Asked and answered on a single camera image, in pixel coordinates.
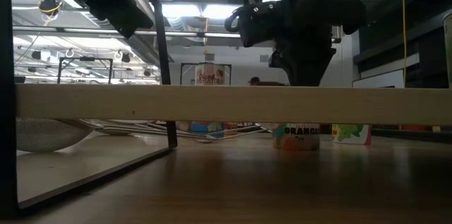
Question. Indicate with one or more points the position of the small metal mesh strainer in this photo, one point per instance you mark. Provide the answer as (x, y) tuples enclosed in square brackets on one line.
[(267, 128)]

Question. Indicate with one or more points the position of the wooden shelf black metal legs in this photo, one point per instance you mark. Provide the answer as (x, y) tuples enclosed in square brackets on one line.
[(226, 105)]

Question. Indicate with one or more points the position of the person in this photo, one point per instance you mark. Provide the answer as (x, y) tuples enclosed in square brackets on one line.
[(254, 81)]

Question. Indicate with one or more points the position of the grey square wall vent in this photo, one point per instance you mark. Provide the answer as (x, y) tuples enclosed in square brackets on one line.
[(209, 57), (264, 58)]

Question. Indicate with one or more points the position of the dark wall cabinet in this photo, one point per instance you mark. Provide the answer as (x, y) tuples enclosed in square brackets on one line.
[(423, 58)]

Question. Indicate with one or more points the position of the tall can tan label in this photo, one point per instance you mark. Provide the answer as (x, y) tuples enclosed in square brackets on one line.
[(184, 125)]

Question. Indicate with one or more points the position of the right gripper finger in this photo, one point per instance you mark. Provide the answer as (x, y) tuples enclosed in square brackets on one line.
[(303, 70)]

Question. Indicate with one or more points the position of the long silver ceiling pipe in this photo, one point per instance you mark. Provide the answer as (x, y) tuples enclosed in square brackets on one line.
[(88, 30)]

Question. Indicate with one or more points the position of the short orange label can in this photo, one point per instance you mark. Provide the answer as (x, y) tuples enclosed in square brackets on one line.
[(296, 139)]

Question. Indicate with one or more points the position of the large metal mesh strainer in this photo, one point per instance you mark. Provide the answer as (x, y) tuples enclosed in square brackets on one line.
[(116, 132)]

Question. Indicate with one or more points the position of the diced tomatoes can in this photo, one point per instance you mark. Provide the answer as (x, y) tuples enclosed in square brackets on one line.
[(210, 75)]

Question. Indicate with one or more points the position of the can white green label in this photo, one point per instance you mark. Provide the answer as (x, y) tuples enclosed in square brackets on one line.
[(349, 134)]

